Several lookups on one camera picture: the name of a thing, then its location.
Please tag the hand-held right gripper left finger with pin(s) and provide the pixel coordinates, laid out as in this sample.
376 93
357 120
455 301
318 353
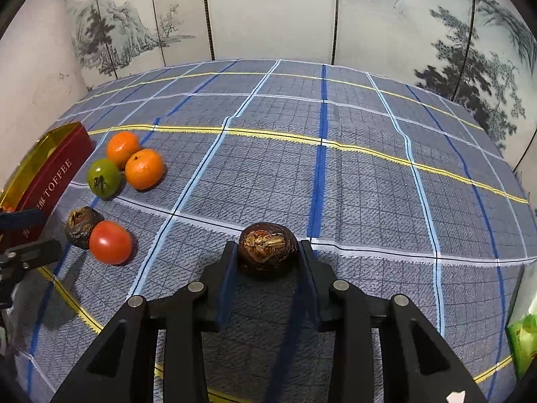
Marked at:
224 287

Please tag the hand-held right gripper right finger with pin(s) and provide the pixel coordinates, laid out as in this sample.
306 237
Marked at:
309 287

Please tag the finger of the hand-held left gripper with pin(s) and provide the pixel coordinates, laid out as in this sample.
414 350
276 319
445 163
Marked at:
35 252
23 219

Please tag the red tin box gold interior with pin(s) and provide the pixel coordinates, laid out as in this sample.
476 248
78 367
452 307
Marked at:
50 180

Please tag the dark brown water chestnut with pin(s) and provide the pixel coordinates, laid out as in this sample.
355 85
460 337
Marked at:
79 224
268 248

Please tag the red tomato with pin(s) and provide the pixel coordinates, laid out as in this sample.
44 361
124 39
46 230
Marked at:
110 242

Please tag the green tomato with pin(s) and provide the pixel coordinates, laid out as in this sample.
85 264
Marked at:
103 177

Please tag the orange mandarin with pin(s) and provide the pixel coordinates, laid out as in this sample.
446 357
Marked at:
144 168
122 147

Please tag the blue plaid tablecloth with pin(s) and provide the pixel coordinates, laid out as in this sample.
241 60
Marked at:
335 184

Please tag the green packet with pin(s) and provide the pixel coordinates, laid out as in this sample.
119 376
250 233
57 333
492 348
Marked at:
523 338

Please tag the painted landscape folding screen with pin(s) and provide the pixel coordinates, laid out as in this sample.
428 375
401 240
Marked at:
268 12

